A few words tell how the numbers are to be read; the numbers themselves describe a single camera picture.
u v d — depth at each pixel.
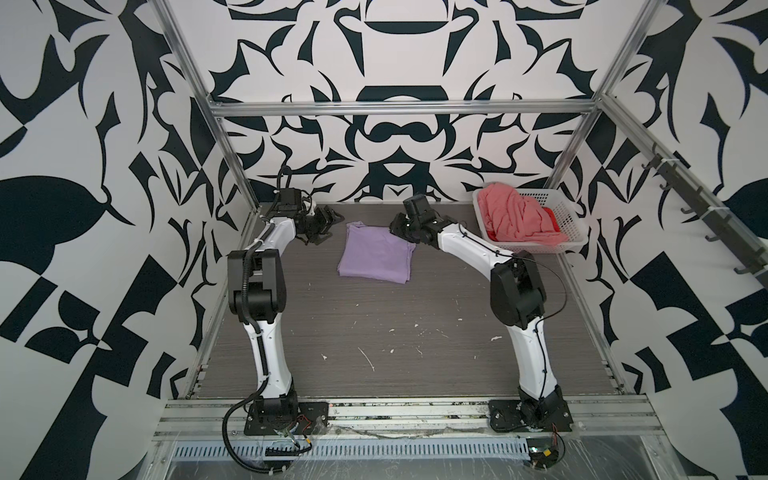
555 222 1.09
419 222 0.77
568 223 1.06
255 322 0.56
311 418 0.73
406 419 0.75
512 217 1.07
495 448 0.71
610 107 0.85
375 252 1.03
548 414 0.64
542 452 0.71
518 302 0.57
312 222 0.91
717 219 0.59
